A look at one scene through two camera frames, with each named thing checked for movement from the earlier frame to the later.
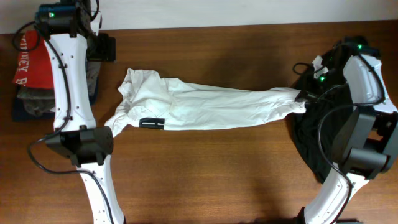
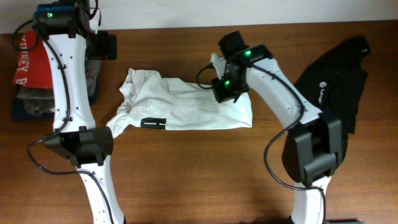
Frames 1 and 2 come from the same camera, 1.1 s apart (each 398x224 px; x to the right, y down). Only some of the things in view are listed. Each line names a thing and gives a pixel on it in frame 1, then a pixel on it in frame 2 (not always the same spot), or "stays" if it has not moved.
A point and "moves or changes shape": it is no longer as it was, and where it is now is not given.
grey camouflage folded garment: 41,102 stays
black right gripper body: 319,89 -> 228,87
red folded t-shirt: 34,67 stays
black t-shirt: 328,99 stays
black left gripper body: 100,48 stays
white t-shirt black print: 148,99 moves or changes shape
